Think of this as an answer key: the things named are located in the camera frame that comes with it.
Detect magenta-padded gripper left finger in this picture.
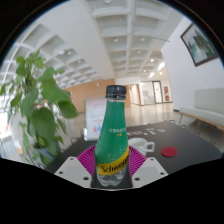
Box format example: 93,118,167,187
54,144,101,190

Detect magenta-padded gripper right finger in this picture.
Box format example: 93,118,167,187
126,145,169,190

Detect recessed ceiling lights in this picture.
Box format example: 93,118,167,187
49,0,168,79

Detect white polka dot mug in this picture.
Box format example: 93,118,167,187
128,137,156,156

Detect green plastic drink bottle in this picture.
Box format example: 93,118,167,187
94,84,130,189

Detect potted green leafy plant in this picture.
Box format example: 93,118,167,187
0,49,80,168

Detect long white wall bench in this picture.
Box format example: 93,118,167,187
178,87,224,148

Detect flat round red coaster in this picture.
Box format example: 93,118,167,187
161,146,179,158

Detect framed landscape picture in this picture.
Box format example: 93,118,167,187
180,23,221,68

